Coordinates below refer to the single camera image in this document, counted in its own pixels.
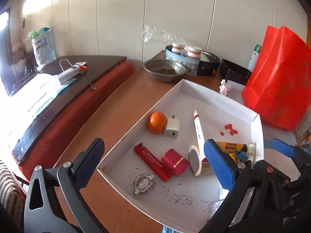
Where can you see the cartoon sticker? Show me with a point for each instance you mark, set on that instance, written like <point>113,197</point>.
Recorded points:
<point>143,183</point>

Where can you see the pink cylindrical case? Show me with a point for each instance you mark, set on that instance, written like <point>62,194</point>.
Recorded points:
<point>175,161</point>

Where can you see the cluster of red pills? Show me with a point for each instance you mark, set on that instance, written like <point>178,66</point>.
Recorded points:
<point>229,128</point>

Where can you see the clear plastic wrap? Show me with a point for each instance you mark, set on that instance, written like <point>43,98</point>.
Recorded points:
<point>158,35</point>

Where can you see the striped cloth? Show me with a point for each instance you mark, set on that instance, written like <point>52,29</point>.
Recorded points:
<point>9,187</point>

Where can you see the yellow tube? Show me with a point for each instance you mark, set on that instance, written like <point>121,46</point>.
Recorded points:
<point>229,146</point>

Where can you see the white papers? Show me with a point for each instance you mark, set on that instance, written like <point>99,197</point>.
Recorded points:
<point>36,94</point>

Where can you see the metal bowl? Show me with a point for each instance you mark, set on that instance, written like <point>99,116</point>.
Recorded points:
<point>165,70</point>

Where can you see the orange-banded medicine bottle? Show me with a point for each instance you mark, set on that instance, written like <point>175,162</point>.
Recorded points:
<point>194,52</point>
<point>178,47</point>

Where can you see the dark wooden cabinet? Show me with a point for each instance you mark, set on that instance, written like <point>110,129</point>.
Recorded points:
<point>73,97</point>

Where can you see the pink plush toy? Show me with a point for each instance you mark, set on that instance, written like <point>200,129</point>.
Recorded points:
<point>18,48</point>

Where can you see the round printed tin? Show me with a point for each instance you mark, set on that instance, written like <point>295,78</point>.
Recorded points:
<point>192,64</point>

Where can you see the white charger plug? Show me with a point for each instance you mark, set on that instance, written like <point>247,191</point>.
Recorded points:
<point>172,127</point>

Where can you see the white cardboard box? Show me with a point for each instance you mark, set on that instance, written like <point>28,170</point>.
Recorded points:
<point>170,126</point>

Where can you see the brown tape roll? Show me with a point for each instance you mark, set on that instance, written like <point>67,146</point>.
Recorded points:
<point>195,159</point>

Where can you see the red paper bag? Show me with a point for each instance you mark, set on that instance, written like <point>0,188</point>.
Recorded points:
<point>279,77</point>

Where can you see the small white bottle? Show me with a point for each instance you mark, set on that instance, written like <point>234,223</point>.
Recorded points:
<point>251,148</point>

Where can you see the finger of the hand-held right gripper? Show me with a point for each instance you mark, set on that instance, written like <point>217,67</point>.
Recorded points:
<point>281,148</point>
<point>297,183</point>

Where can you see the white tube with red cap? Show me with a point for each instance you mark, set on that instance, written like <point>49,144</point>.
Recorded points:
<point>198,128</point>

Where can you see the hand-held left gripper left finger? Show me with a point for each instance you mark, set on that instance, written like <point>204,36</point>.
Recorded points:
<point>90,165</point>

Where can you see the green spray can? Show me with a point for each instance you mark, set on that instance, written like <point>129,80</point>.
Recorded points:
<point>255,55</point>

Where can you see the clear printed plastic bag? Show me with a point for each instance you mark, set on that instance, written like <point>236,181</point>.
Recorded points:
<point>43,48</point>

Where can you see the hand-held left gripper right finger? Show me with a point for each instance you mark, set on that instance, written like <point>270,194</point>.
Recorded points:
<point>218,165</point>

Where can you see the black box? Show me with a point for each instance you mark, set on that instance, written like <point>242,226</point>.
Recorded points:
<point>234,71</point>

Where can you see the white power strip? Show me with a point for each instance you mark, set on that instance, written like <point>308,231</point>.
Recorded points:
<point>71,71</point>

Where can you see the orange fruit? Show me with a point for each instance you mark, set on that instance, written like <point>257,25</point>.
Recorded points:
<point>156,122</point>

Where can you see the white blue-edged pad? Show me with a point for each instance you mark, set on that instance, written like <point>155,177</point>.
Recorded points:
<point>274,133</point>

